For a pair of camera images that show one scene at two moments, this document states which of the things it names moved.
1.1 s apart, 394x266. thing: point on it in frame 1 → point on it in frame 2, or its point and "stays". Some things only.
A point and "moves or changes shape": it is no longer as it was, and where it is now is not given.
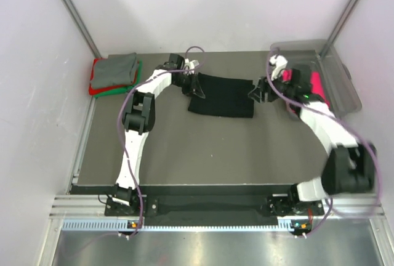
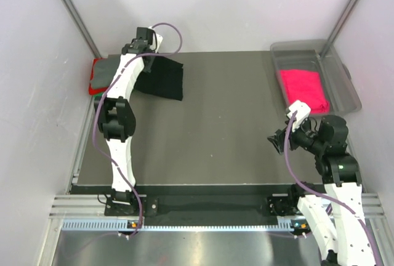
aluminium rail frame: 69,207 stays
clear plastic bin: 333,80 stays
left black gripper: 192,86 → 147,66
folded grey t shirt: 118,69 stays
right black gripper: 265,87 → 277,140
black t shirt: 223,96 moves or changes shape
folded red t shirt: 93,91 stays
